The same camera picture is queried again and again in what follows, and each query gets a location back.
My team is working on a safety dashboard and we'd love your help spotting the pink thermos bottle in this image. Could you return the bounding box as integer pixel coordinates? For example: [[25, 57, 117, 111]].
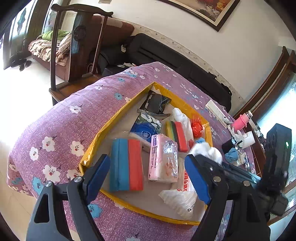
[[232, 111, 253, 132]]

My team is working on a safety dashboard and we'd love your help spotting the white cloth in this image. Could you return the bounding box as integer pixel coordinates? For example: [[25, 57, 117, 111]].
[[171, 108, 194, 141]]

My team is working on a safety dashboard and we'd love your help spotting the white towel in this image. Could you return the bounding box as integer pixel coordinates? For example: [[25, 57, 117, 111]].
[[188, 142, 223, 165]]

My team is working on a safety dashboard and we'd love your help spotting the white red plastic bag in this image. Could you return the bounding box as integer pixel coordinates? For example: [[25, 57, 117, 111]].
[[159, 158, 197, 220]]

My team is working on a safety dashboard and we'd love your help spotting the red plastic bag ball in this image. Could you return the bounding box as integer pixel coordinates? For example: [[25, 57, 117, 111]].
[[191, 117, 205, 139]]

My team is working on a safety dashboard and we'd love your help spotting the yellow red sponge pack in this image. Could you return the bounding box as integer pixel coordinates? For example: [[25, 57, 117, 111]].
[[166, 121, 189, 153]]

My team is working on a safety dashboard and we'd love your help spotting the white work glove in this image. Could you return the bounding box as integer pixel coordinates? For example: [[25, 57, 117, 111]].
[[227, 125, 244, 144]]

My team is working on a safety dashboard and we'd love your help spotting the white plastic jar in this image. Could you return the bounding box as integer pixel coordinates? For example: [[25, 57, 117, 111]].
[[239, 131, 255, 149]]

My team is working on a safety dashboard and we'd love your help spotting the black electric motor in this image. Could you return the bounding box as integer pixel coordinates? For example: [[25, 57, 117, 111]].
[[221, 138, 243, 154]]

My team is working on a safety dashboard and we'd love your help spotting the black snack packet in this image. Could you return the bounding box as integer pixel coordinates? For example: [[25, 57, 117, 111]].
[[138, 90, 171, 116]]

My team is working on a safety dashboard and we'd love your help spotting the blue floral tissue pack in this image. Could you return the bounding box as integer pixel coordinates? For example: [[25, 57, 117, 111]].
[[129, 113, 162, 152]]

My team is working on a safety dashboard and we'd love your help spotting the white paper booklet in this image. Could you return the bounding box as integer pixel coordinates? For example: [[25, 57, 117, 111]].
[[205, 100, 233, 128]]

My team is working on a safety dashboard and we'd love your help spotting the pink tissue pack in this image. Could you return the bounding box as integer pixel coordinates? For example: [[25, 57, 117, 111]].
[[148, 133, 179, 183]]

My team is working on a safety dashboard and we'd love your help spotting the purple floral tablecloth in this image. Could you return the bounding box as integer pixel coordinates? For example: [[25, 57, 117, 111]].
[[6, 61, 256, 241]]

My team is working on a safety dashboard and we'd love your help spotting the black sofa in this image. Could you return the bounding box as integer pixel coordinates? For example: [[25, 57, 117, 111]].
[[97, 33, 232, 112]]

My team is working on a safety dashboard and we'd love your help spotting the blue red sponge pack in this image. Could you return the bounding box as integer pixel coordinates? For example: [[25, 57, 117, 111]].
[[109, 138, 144, 192]]

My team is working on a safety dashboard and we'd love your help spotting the framed wall painting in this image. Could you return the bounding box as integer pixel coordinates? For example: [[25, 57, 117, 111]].
[[161, 0, 240, 32]]

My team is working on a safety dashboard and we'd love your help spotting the dark wooden chair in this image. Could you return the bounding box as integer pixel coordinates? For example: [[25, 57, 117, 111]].
[[49, 4, 113, 105]]

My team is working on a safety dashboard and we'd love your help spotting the small blue cloth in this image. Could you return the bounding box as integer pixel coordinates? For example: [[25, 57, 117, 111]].
[[225, 148, 239, 163]]

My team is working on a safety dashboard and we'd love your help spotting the yellow edged cardboard tray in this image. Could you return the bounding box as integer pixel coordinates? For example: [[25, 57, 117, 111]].
[[79, 82, 207, 226]]

